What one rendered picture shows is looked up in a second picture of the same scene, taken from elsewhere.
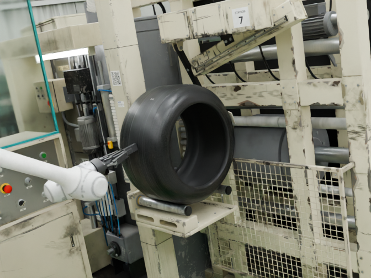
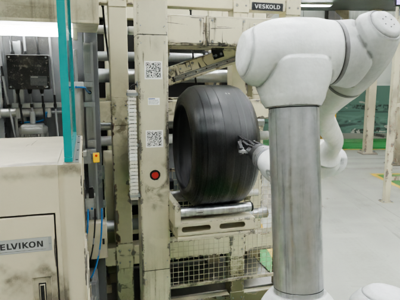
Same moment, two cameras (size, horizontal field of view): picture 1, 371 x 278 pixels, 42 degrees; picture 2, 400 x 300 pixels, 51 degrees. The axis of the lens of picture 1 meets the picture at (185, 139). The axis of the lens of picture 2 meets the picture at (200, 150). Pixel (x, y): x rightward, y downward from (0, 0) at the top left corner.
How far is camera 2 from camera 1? 2.28 m
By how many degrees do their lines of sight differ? 62
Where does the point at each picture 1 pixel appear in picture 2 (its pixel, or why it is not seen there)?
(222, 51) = (209, 63)
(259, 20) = not seen: hidden behind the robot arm
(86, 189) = (344, 160)
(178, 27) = (190, 31)
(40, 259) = not seen: outside the picture
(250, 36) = not seen: hidden behind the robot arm
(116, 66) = (157, 56)
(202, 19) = (222, 29)
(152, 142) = (256, 133)
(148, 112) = (238, 104)
